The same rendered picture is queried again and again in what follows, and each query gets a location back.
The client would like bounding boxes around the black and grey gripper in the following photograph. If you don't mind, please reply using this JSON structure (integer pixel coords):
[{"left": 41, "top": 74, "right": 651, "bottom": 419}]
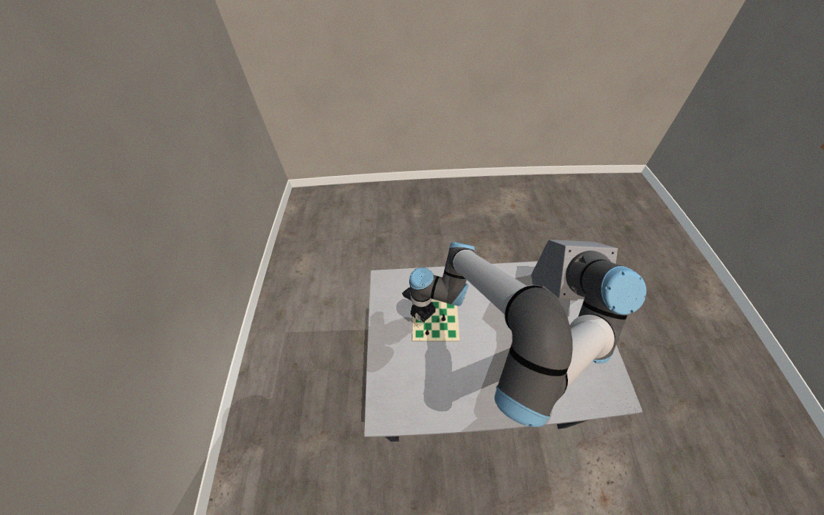
[{"left": 411, "top": 302, "right": 436, "bottom": 323}]

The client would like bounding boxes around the green and cream chessboard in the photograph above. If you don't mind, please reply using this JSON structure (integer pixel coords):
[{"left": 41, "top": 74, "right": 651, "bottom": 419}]
[{"left": 413, "top": 299, "right": 459, "bottom": 341}]

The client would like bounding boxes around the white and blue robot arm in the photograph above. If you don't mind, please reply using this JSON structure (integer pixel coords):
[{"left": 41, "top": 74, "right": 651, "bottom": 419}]
[{"left": 402, "top": 242, "right": 647, "bottom": 427}]

